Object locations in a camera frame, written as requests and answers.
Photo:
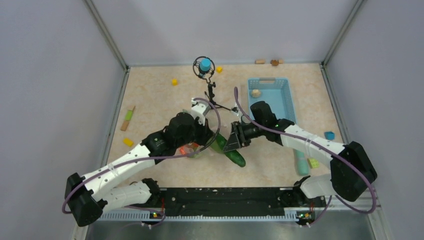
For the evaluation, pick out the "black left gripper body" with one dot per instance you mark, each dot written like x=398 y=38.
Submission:
x=197 y=134

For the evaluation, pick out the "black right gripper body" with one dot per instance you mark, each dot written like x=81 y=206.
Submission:
x=244 y=133

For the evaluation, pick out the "dark green cucumber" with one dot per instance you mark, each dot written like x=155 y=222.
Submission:
x=233 y=155

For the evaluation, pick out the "smooth orange carrot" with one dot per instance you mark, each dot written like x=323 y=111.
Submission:
x=186 y=149

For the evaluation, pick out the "clear pink zip top bag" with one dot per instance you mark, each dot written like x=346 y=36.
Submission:
x=215 y=131

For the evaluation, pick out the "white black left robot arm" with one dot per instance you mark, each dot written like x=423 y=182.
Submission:
x=89 y=195

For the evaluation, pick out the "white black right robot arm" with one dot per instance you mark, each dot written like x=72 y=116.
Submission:
x=351 y=170

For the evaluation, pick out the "yellow cube left of microphone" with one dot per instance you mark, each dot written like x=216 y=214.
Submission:
x=174 y=82

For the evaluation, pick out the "yellow block near left edge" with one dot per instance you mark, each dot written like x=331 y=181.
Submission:
x=128 y=142

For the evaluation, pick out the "green and wood block stick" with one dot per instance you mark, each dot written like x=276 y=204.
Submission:
x=127 y=118

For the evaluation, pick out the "light blue perforated plastic basket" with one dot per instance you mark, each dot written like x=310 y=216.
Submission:
x=276 y=92

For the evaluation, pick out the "teal cylinder roller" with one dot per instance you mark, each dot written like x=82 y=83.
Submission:
x=301 y=163

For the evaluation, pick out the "yellow cube near microphone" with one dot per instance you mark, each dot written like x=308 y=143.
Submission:
x=219 y=69

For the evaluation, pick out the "yellow-green cube block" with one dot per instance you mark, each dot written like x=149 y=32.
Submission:
x=313 y=163

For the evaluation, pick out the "blue cube block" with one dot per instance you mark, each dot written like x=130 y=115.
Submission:
x=329 y=135

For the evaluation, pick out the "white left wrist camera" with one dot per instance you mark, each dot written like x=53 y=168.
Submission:
x=199 y=110

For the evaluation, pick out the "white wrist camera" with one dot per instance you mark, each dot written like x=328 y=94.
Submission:
x=199 y=110
x=235 y=110

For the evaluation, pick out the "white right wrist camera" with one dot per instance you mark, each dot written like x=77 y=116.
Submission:
x=235 y=110

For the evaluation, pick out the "blue microphone in shock mount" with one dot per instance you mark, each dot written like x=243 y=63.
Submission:
x=203 y=67

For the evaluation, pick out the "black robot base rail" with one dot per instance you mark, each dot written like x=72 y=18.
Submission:
x=230 y=201

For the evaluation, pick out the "wooden cork pieces at wall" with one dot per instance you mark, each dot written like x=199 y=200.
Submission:
x=272 y=62

